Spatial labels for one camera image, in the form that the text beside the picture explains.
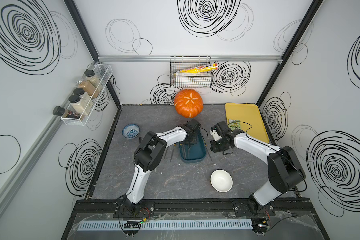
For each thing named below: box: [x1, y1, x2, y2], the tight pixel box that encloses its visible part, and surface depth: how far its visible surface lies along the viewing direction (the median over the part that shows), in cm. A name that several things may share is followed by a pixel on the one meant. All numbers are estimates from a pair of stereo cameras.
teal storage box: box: [178, 130, 207, 163], surface depth 95 cm
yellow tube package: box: [173, 63, 219, 74], surface depth 88 cm
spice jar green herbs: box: [84, 69, 101, 88], surface depth 76 cm
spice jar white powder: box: [73, 87, 94, 106], surface depth 69 cm
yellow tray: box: [225, 103, 270, 144], surface depth 115 cm
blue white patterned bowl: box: [121, 123, 141, 139], surface depth 104 cm
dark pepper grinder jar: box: [52, 105, 81, 119], surface depth 62 cm
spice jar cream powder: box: [68, 94, 91, 116], surface depth 67 cm
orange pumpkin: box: [174, 88, 204, 119], surface depth 107 cm
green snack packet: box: [227, 119, 241, 131], surface depth 109 cm
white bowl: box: [210, 169, 234, 193], surface depth 82 cm
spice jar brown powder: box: [76, 78, 100, 99], surface depth 74 cm
